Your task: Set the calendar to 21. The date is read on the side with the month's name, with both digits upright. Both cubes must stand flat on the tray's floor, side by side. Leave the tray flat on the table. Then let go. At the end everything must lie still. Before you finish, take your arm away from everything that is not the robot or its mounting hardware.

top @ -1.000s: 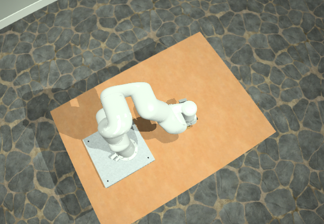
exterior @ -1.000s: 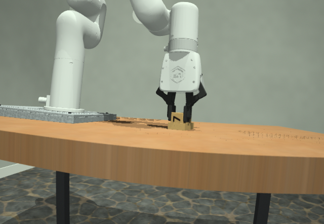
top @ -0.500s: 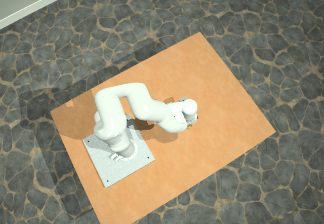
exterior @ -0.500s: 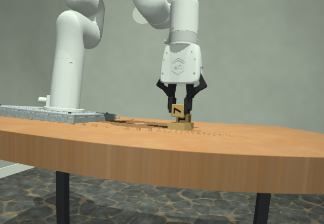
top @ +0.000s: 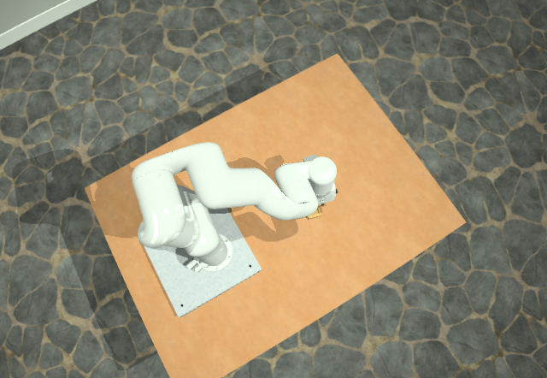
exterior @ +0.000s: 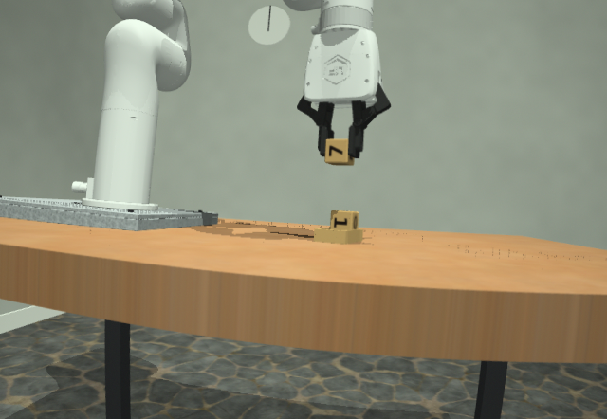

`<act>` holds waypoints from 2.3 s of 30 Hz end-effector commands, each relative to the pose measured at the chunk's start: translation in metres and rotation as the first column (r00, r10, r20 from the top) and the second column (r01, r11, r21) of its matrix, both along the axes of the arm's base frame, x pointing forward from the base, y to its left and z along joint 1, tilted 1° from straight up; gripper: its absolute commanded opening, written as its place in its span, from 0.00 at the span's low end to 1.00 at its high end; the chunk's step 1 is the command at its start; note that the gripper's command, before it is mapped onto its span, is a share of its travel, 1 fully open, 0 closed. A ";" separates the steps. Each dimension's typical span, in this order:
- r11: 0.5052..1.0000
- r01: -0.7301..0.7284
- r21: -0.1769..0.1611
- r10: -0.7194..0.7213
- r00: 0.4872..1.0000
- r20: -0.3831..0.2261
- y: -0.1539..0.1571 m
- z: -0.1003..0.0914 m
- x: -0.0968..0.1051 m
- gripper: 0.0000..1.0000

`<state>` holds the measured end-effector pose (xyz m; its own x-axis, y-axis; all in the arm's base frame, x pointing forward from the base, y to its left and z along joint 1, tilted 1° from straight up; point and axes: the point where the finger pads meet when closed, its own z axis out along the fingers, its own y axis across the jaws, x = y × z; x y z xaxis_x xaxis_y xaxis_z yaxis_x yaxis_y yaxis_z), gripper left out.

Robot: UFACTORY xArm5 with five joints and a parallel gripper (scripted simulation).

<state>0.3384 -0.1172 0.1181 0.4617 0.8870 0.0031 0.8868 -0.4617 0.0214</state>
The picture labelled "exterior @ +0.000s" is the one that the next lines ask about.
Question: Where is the tan wooden number cube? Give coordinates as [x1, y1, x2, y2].
[330, 210, 359, 230]
[324, 139, 354, 166]

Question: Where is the tan wooden calendar tray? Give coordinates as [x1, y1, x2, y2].
[314, 228, 363, 245]

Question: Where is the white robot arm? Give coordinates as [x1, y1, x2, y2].
[72, 0, 373, 211]

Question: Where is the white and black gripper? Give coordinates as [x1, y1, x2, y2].
[297, 25, 391, 158]

